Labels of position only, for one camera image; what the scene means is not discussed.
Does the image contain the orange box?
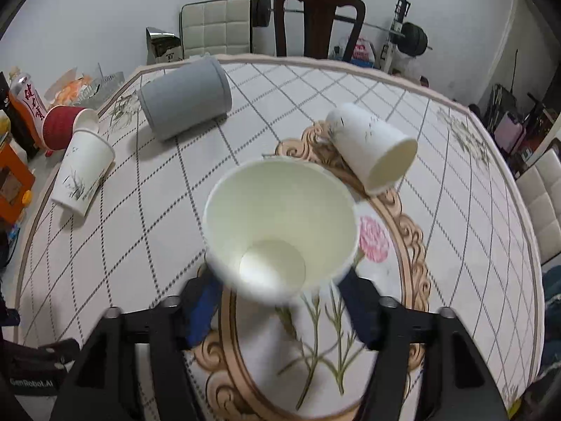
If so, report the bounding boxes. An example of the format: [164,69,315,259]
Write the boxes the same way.
[0,142,36,222]

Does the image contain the red and white bag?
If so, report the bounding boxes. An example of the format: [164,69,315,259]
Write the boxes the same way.
[351,37,376,69]

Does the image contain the red paper cup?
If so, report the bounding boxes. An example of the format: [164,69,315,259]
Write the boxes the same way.
[42,106,101,152]

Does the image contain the white quilted chair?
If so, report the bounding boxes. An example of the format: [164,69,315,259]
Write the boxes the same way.
[515,149,561,266]

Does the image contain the pink suitcase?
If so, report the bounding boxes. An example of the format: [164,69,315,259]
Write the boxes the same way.
[497,112,527,152]

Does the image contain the printed tablecloth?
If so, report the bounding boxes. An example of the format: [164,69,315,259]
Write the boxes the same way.
[15,53,546,421]

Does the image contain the orange snack bag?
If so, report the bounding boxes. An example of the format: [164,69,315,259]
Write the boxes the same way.
[44,68,95,108]

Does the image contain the white cup grass print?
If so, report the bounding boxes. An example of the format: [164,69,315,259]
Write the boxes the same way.
[51,128,116,218]

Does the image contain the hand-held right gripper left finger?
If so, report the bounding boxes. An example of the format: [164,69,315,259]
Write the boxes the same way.
[50,266,225,421]

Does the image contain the barbell with black plates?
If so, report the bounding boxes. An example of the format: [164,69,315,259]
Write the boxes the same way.
[251,0,434,58]

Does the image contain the grey cup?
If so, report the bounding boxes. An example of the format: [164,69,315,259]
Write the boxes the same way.
[137,56,233,142]

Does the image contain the dark wooden chair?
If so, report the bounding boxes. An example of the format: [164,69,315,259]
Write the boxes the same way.
[273,0,366,63]

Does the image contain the clear plastic packaging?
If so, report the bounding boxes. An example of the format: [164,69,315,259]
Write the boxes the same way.
[88,64,128,97]

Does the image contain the white paper cup dark specks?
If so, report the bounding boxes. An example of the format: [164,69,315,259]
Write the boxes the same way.
[325,102,418,195]

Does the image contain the white padded chair back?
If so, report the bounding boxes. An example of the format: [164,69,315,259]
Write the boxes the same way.
[181,0,254,59]

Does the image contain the silver bag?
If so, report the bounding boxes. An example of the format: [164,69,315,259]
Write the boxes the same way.
[146,26,182,66]

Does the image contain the white barbell rack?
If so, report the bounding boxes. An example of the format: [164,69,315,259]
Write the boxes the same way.
[379,0,413,71]

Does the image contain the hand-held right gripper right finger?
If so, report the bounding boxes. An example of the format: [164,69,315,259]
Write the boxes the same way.
[337,267,511,421]

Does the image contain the plain white paper cup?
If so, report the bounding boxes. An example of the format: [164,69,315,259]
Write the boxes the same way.
[202,158,361,308]

